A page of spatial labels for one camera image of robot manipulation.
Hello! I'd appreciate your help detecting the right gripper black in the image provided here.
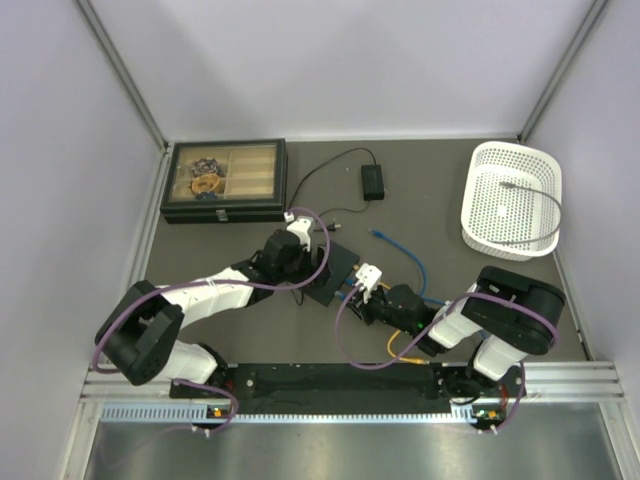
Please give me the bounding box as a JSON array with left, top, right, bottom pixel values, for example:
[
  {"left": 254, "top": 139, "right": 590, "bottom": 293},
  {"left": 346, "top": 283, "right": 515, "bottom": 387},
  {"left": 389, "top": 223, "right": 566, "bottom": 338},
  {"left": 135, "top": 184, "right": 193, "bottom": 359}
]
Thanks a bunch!
[{"left": 344, "top": 283, "right": 416, "bottom": 335}]

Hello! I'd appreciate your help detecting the yellow ethernet cable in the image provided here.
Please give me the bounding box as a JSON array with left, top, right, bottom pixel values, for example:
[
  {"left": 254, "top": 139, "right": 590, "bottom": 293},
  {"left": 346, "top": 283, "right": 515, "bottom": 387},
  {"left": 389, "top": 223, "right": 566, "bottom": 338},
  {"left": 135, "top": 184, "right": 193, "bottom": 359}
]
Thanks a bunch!
[{"left": 379, "top": 282, "right": 430, "bottom": 365}]

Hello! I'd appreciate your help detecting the black network switch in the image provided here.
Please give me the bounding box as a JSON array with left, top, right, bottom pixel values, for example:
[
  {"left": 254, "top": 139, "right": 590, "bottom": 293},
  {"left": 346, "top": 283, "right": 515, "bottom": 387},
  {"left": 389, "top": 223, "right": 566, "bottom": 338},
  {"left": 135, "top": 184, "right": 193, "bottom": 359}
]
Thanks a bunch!
[{"left": 301, "top": 240, "right": 360, "bottom": 307}]

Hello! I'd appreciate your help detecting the black power adapter with cord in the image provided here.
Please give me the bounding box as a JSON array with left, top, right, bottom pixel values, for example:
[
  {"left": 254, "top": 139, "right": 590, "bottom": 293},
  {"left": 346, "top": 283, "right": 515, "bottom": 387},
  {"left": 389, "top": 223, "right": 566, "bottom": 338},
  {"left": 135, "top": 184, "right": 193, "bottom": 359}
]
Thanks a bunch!
[{"left": 285, "top": 147, "right": 386, "bottom": 217}]

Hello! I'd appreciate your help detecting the grey ethernet cable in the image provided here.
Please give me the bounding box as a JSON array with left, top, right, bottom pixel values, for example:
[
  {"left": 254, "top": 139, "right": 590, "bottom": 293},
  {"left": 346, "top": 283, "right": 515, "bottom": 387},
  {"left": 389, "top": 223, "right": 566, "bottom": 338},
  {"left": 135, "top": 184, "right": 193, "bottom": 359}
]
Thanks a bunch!
[{"left": 487, "top": 180, "right": 564, "bottom": 246}]

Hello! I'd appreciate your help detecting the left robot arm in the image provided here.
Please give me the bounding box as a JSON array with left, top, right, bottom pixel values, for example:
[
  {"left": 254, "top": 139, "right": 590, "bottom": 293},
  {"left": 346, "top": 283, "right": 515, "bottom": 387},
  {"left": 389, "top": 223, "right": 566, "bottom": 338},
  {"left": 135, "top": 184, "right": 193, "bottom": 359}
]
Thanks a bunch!
[{"left": 91, "top": 228, "right": 332, "bottom": 397}]

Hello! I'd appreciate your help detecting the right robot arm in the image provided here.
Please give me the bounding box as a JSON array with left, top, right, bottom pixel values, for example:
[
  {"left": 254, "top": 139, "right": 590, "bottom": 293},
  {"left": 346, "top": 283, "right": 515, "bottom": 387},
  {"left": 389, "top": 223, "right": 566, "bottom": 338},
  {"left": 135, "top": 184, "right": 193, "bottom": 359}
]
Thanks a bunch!
[{"left": 349, "top": 264, "right": 566, "bottom": 398}]

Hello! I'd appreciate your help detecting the black jewelry display box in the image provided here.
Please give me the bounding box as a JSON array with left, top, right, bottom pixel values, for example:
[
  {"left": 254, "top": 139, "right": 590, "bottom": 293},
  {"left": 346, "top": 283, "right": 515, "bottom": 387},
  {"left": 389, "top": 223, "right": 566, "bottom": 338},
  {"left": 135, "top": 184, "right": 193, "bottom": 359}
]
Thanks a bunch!
[{"left": 160, "top": 138, "right": 288, "bottom": 224}]

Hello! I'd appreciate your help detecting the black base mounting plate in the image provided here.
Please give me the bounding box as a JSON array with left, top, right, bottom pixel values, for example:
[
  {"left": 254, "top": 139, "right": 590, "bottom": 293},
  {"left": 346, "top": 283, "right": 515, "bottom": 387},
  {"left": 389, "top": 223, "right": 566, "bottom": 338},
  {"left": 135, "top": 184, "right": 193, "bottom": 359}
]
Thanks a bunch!
[{"left": 169, "top": 362, "right": 524, "bottom": 414}]

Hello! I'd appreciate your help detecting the white perforated plastic basket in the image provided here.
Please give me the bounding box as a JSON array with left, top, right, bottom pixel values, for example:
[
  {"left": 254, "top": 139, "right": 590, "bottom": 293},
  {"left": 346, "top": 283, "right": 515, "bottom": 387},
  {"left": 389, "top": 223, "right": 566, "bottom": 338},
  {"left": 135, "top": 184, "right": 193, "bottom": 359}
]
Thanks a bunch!
[{"left": 460, "top": 141, "right": 562, "bottom": 262}]

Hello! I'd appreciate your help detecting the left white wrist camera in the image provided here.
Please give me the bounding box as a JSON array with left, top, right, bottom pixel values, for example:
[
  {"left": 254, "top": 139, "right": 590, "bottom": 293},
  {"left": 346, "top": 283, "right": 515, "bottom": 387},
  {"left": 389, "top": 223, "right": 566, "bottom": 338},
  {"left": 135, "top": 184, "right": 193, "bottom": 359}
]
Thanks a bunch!
[{"left": 284, "top": 212, "right": 315, "bottom": 252}]

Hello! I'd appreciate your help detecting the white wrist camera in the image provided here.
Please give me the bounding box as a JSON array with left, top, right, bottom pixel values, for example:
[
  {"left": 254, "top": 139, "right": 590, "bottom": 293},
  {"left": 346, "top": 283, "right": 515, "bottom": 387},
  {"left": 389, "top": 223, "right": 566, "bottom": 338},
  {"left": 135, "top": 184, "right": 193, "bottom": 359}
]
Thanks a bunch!
[
  {"left": 284, "top": 212, "right": 315, "bottom": 252},
  {"left": 355, "top": 263, "right": 382, "bottom": 303}
]

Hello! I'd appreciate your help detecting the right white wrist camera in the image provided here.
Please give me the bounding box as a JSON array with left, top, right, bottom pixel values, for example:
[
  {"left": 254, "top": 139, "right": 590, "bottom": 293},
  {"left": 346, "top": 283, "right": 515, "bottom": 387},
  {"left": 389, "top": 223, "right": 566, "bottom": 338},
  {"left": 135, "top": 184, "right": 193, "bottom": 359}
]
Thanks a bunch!
[{"left": 355, "top": 263, "right": 382, "bottom": 303}]

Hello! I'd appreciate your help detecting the orange bracelet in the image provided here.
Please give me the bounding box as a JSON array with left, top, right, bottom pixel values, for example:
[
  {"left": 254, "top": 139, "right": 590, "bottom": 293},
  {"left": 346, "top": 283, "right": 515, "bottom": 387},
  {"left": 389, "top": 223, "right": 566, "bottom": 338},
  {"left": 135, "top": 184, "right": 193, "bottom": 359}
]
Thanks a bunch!
[{"left": 189, "top": 173, "right": 225, "bottom": 196}]

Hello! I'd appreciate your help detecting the white slotted cable duct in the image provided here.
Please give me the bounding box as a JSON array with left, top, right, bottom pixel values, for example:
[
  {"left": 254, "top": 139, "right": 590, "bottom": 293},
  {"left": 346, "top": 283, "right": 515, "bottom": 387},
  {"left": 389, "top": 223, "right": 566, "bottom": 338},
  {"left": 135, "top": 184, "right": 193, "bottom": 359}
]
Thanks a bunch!
[{"left": 100, "top": 403, "right": 477, "bottom": 425}]

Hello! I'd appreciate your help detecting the aluminium frame rail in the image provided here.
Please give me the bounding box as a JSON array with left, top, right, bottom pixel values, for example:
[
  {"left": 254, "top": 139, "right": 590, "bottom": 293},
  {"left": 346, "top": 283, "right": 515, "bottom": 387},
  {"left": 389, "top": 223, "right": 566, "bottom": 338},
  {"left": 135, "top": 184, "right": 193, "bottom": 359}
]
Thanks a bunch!
[{"left": 80, "top": 361, "right": 625, "bottom": 403}]

